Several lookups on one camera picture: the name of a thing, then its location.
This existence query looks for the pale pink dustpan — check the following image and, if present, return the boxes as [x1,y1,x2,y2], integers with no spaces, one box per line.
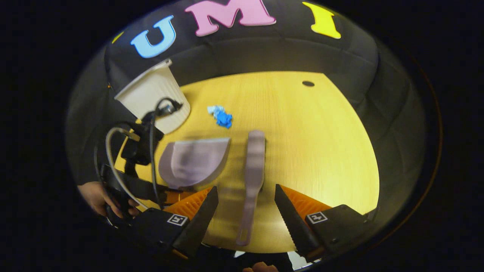
[158,137,231,190]

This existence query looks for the wooden desktop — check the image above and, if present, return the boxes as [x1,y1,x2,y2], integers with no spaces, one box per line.
[113,71,380,254]

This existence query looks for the dark blue paper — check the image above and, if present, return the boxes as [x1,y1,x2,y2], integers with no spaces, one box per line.
[215,111,233,129]

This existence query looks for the white garbage bin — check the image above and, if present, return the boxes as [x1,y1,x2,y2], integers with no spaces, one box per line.
[114,59,192,135]

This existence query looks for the black cable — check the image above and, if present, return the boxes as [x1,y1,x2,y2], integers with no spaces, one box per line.
[149,97,183,209]

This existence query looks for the grey cable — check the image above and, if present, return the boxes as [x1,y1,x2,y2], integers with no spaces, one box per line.
[105,127,152,211]

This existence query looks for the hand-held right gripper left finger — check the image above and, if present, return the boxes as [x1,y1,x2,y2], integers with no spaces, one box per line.
[127,185,220,261]

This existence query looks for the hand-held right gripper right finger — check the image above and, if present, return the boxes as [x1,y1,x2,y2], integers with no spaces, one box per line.
[274,184,379,263]

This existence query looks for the person's dark clothing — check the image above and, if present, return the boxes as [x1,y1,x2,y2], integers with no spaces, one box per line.
[197,246,296,272]

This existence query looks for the pale pink small broom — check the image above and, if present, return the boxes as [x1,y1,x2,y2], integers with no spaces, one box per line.
[236,130,267,247]

